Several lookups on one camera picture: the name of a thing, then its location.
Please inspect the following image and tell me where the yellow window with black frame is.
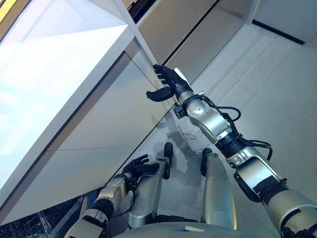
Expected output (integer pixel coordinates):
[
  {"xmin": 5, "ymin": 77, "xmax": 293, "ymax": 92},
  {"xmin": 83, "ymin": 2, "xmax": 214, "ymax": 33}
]
[{"xmin": 0, "ymin": 0, "xmax": 32, "ymax": 42}]

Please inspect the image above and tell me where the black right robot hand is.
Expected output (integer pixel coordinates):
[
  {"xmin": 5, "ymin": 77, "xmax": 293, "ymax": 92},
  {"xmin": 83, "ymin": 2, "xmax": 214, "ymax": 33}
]
[{"xmin": 146, "ymin": 63, "xmax": 194, "ymax": 102}]

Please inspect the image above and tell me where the white cabinet with black base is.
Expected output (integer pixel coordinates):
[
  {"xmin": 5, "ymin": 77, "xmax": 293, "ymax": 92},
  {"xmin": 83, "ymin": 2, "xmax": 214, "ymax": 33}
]
[{"xmin": 244, "ymin": 0, "xmax": 317, "ymax": 46}]

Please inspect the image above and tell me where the silver left robot leg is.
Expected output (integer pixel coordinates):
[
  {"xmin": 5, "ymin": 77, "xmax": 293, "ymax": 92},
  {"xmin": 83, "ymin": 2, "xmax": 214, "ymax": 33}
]
[{"xmin": 127, "ymin": 142, "xmax": 174, "ymax": 229}]

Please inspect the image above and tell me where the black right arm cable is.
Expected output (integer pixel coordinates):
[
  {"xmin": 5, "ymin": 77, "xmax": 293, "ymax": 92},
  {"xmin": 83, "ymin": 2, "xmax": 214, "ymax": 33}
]
[{"xmin": 205, "ymin": 98, "xmax": 273, "ymax": 162}]

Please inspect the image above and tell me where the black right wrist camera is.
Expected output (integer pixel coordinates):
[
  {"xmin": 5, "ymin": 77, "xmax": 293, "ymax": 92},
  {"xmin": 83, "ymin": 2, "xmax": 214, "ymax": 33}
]
[{"xmin": 173, "ymin": 104, "xmax": 188, "ymax": 119}]

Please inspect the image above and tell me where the silver robot leg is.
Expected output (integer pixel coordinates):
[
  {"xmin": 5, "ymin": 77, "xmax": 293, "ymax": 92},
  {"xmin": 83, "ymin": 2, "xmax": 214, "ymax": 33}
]
[
  {"xmin": 127, "ymin": 142, "xmax": 174, "ymax": 229},
  {"xmin": 200, "ymin": 148, "xmax": 240, "ymax": 231}
]

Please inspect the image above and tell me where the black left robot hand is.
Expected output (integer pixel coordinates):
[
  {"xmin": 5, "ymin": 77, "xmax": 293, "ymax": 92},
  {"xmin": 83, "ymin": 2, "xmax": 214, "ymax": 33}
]
[{"xmin": 121, "ymin": 155, "xmax": 160, "ymax": 178}]

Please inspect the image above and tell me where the stainless steel fridge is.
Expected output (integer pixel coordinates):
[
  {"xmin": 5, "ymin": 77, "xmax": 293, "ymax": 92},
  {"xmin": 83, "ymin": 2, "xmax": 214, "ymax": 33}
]
[{"xmin": 127, "ymin": 0, "xmax": 260, "ymax": 84}]

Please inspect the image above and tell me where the tall white cabinet panel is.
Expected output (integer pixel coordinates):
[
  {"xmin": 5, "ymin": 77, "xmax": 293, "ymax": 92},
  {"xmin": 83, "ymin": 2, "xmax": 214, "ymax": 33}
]
[{"xmin": 112, "ymin": 0, "xmax": 164, "ymax": 85}]

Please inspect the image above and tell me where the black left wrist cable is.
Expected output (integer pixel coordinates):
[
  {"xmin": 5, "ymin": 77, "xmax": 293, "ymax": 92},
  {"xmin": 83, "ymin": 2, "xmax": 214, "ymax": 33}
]
[{"xmin": 108, "ymin": 193, "xmax": 136, "ymax": 217}]

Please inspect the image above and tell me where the white counter cabinet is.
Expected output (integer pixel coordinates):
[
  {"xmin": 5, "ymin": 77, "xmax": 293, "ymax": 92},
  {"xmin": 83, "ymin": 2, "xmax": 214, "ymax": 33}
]
[{"xmin": 0, "ymin": 0, "xmax": 171, "ymax": 225}]

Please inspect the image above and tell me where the dark blue metal frame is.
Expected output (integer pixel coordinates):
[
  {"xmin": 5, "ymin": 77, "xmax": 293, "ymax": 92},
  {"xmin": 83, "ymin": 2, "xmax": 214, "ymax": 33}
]
[{"xmin": 0, "ymin": 194, "xmax": 90, "ymax": 238}]

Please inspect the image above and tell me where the silver right robot leg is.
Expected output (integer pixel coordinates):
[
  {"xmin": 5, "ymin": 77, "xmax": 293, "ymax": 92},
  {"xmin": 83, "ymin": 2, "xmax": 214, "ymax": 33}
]
[{"xmin": 200, "ymin": 148, "xmax": 240, "ymax": 231}]

